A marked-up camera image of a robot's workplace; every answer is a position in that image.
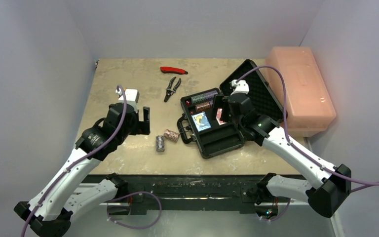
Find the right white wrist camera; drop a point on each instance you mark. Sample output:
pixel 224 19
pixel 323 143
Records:
pixel 239 86

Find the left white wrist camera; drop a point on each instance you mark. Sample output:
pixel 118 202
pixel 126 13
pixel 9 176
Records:
pixel 131 96

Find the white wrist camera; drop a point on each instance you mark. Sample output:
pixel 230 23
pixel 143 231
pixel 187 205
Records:
pixel 131 96
pixel 239 86

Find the red utility knife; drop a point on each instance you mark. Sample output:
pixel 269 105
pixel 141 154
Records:
pixel 173 70

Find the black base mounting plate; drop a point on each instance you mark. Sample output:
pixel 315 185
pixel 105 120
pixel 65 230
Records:
pixel 188 186

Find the orange blue chip stack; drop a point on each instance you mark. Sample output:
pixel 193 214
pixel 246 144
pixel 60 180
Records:
pixel 171 135
pixel 160 143

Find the black poker set case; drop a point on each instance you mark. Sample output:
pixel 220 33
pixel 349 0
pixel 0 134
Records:
pixel 220 139

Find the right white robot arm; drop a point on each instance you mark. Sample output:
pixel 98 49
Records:
pixel 326 186

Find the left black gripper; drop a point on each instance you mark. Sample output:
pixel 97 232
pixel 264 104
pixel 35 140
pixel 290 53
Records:
pixel 141 127

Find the red playing card deck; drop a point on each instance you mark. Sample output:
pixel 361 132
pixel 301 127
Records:
pixel 218 117

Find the purple chip stack in case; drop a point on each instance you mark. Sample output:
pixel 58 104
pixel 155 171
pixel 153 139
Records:
pixel 210 95

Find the brown 100 chip stack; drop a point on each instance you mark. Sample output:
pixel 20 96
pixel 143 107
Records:
pixel 203 106

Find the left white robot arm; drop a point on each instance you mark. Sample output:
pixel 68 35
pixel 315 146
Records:
pixel 55 208

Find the green blue chip stack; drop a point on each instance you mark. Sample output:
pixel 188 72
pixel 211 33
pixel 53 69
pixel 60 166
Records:
pixel 198 99

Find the black grey pliers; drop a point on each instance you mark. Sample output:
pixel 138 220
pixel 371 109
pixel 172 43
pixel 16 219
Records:
pixel 171 88

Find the pink plastic storage bin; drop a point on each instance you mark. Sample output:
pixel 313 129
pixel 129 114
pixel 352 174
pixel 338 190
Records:
pixel 309 106

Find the blue playing card deck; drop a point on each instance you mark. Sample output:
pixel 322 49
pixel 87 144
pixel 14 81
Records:
pixel 201 121

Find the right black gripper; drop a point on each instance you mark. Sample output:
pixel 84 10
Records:
pixel 228 109

